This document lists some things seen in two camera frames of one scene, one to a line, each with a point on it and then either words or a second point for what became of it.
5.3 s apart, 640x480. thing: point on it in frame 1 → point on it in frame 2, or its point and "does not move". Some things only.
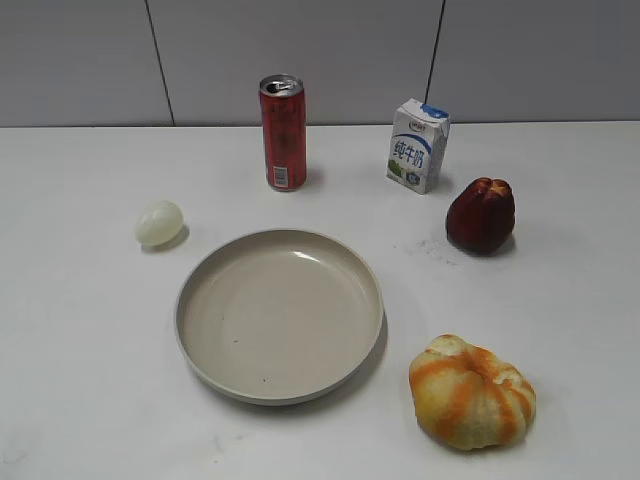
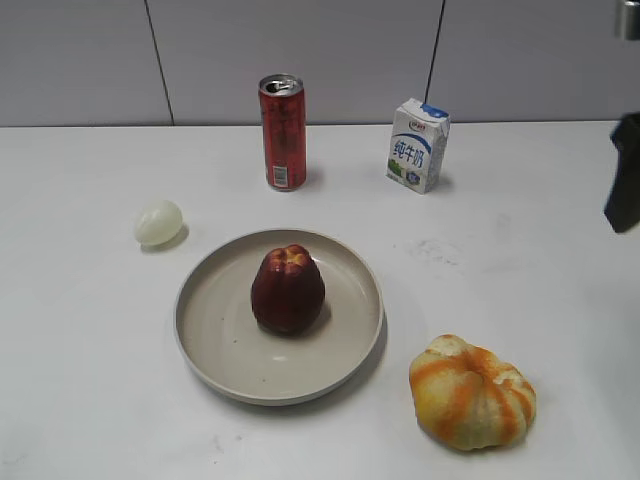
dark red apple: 481,217 → 288,291
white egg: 159,223 does not move
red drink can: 283,116 does not move
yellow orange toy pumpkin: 466,397 does not move
